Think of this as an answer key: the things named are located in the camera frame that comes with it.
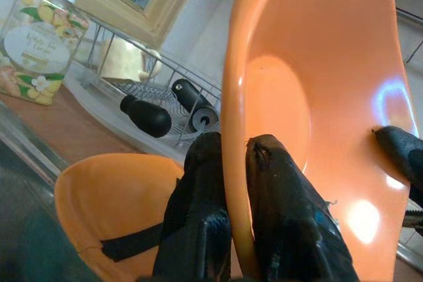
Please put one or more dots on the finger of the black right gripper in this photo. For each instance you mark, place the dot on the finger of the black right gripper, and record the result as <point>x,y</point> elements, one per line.
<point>403,151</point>

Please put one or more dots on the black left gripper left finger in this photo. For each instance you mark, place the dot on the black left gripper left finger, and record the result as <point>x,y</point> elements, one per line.
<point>195,229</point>

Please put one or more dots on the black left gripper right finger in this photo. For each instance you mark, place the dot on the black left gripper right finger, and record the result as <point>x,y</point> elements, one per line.
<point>287,229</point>

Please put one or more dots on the orange plastic plate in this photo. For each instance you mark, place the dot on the orange plastic plate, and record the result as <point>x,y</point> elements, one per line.
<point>115,196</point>

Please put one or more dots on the orange plastic bowl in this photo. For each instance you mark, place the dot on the orange plastic bowl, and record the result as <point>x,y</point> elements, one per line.
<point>330,64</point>

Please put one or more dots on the black flat strip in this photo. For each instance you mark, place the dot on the black flat strip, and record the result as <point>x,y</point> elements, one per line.
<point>132,242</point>

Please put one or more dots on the black bulb-shaped grinder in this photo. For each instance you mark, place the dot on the black bulb-shaped grinder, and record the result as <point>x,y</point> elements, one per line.
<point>148,118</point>

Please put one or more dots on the black cylindrical bottle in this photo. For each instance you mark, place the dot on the black cylindrical bottle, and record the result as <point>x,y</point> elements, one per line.
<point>190,97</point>

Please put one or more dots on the white drain tray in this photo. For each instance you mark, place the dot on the white drain tray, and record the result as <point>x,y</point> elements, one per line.
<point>99,110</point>

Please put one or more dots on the cream mug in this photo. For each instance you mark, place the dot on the cream mug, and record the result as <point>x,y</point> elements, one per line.
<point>122,60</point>

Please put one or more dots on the stainless steel sink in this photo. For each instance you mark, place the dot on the stainless steel sink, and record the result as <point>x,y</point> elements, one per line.
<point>26,143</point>

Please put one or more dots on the clear soap dispenser bottle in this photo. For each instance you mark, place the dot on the clear soap dispenser bottle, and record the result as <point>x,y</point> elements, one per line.
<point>36,47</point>

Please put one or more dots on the wooden window frame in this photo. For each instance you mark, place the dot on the wooden window frame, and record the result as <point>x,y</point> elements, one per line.
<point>115,4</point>

